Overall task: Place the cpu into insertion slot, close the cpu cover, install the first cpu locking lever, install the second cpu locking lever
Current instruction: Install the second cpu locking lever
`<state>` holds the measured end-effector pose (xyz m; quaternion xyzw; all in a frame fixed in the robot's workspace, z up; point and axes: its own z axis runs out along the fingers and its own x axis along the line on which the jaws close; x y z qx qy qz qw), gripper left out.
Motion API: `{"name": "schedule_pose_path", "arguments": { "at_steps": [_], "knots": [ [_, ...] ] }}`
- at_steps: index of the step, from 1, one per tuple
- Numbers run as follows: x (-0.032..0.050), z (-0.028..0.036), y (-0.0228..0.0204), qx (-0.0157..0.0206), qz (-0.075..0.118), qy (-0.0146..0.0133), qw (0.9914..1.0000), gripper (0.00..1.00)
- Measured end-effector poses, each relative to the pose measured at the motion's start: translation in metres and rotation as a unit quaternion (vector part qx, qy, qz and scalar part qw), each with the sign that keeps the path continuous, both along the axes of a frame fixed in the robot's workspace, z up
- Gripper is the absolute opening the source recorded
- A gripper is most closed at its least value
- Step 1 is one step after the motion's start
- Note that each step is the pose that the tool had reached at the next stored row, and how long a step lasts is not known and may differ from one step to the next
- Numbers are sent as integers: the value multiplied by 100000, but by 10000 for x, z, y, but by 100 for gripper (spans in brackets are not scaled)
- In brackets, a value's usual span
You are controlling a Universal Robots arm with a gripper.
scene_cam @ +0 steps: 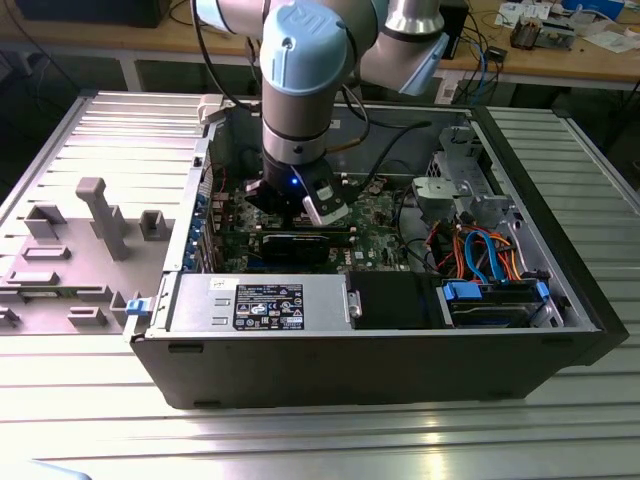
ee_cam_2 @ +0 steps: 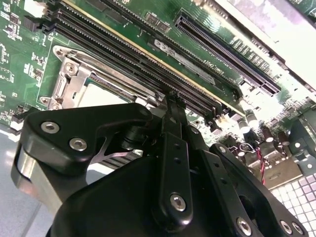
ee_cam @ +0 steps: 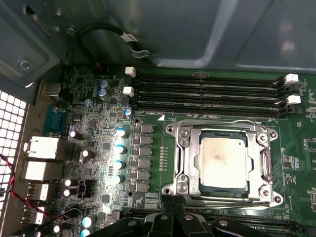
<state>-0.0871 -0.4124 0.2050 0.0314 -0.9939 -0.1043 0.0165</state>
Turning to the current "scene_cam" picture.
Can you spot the small black adapter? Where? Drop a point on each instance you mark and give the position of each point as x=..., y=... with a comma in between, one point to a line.
x=497, y=53

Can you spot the loose electronics board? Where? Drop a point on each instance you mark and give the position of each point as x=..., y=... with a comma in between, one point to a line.
x=555, y=35

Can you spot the large black box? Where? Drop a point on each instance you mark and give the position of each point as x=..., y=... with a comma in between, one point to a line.
x=90, y=12

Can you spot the blue case latch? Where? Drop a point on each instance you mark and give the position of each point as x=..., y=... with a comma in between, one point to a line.
x=137, y=307

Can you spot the black graphics card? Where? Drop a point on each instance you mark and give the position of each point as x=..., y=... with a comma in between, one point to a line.
x=295, y=247

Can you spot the white paper sheets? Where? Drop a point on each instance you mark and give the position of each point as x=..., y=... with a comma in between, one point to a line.
x=612, y=40
x=510, y=12

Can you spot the white labelled strip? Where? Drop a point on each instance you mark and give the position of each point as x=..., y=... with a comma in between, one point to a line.
x=447, y=90

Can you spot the green motherboard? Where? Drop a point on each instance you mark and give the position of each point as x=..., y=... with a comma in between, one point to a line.
x=372, y=235

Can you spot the black upright device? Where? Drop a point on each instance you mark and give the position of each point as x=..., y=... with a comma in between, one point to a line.
x=459, y=30

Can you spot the small silver hinge bracket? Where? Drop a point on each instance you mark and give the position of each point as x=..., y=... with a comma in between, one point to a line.
x=356, y=305

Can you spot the hard disk in blue carrier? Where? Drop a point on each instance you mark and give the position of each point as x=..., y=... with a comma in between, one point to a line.
x=480, y=307

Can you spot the silver power supply unit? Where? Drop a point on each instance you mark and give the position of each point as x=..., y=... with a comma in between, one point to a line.
x=200, y=300

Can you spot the grey parts rack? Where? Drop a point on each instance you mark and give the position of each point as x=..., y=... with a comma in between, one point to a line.
x=75, y=270

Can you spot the pale grey case latch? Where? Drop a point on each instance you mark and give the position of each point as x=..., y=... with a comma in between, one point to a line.
x=210, y=107

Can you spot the metal heat sink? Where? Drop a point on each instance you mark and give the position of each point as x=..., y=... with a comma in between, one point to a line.
x=524, y=32

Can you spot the silver metal drive cage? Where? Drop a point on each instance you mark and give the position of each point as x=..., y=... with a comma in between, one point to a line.
x=440, y=190

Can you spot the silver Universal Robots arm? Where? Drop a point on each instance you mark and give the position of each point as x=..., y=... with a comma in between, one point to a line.
x=300, y=75

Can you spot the wooden desk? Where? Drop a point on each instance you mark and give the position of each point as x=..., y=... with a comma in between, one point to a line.
x=550, y=62

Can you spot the blue box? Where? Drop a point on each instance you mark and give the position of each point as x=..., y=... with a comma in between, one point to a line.
x=592, y=6

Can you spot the pale blue rounded object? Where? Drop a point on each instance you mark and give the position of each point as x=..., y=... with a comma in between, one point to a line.
x=60, y=470

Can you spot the black open PC case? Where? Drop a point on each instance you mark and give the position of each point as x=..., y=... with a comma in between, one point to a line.
x=350, y=370

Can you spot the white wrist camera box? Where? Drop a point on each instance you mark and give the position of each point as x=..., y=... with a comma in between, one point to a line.
x=325, y=200

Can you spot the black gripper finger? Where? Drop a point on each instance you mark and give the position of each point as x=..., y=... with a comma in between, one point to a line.
x=267, y=197
x=300, y=212

